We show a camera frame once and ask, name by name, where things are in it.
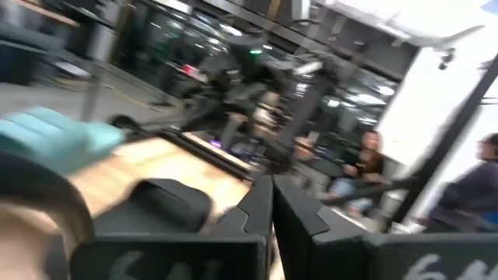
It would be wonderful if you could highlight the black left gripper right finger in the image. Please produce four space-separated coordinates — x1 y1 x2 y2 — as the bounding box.
272 174 498 280

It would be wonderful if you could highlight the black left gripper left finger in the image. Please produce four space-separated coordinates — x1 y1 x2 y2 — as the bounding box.
69 174 274 280

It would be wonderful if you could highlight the black rubber slide sandal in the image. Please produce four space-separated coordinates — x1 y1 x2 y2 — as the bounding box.
92 177 214 235

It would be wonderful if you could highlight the teal cloth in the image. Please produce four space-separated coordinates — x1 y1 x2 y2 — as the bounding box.
0 106 126 177

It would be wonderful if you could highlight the person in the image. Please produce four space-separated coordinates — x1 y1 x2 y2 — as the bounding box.
321 129 392 217
418 131 498 234

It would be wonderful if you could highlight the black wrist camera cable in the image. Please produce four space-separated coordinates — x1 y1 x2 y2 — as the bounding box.
0 150 95 280

